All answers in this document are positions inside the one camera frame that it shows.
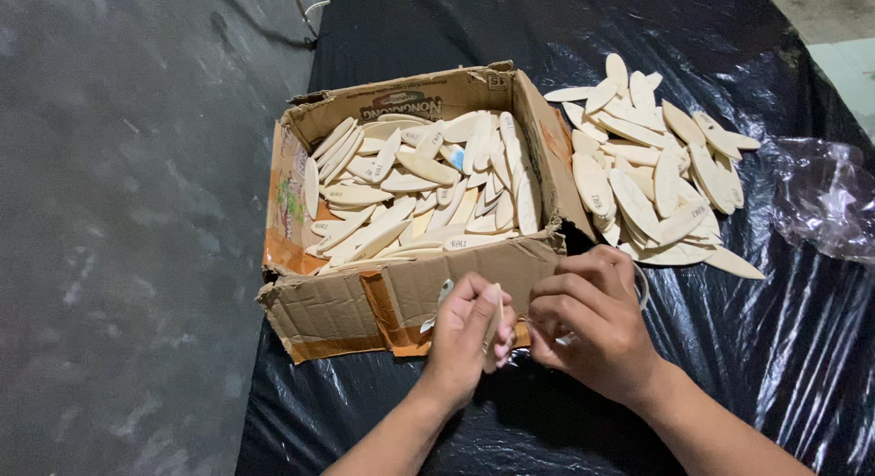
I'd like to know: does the clear plastic wrapper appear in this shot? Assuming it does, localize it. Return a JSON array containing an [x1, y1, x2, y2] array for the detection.
[[507, 260, 652, 357]]

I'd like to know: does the boxed heap of wooden blanks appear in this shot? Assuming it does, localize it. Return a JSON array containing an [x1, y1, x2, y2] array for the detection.
[[303, 109, 545, 276]]

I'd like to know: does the pale wooden surfboard-shaped piece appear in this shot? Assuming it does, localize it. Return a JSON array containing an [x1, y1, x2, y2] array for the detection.
[[481, 282, 506, 375]]

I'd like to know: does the crumpled clear plastic bag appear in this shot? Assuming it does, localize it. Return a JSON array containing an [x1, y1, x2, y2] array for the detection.
[[771, 137, 875, 266]]

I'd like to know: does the person's right hand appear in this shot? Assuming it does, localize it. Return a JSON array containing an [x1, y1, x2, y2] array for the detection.
[[526, 245, 665, 409]]

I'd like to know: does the black plastic sheet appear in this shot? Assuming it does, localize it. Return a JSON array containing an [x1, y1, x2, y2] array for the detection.
[[235, 0, 875, 476]]

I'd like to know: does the loose pile of wooden blanks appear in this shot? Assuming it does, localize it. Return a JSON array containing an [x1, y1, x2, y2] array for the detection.
[[543, 52, 767, 281]]

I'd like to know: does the thin dark cable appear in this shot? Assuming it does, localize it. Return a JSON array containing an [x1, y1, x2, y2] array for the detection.
[[287, 0, 332, 50]]

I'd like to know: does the person's left hand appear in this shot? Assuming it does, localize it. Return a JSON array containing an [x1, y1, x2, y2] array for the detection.
[[427, 271, 518, 398]]

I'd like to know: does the torn brown cardboard box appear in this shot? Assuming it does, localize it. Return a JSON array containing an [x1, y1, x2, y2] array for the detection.
[[256, 60, 597, 365]]

